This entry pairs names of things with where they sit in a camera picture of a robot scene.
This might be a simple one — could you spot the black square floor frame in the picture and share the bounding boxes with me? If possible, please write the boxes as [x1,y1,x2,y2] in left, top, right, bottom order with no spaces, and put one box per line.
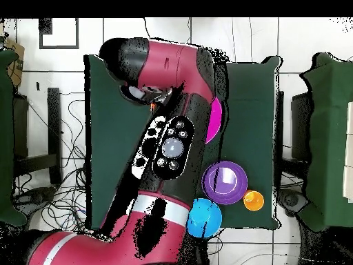
[39,18,80,50]

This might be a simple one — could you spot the cardboard box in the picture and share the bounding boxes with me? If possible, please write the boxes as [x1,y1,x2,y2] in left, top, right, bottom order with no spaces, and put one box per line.
[6,38,26,87]

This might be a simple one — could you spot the black hanging cable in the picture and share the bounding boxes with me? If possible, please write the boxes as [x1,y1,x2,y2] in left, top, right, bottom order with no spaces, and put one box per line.
[143,18,152,40]

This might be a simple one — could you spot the tangle of floor cables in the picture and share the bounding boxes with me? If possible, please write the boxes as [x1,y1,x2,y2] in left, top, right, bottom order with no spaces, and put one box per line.
[13,92,92,233]

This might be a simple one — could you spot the green-covered side table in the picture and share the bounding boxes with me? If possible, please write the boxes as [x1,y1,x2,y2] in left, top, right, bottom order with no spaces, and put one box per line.
[0,48,28,227]
[299,52,353,233]

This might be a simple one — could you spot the large pink bowl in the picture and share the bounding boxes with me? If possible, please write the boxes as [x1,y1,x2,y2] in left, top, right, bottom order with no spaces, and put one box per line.
[205,96,223,145]

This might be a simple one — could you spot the purple bowl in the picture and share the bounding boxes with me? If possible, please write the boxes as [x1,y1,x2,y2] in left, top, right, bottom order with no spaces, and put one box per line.
[201,161,248,206]

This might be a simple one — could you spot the yellow-orange cup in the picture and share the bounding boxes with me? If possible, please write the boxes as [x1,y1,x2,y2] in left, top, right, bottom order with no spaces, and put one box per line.
[242,189,265,212]

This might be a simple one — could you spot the large blue bowl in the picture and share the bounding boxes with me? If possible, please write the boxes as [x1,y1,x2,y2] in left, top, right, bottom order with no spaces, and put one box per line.
[186,197,223,239]

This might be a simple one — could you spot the dark green tablecloth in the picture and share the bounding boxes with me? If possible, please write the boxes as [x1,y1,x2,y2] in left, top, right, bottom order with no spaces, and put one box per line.
[83,54,283,230]

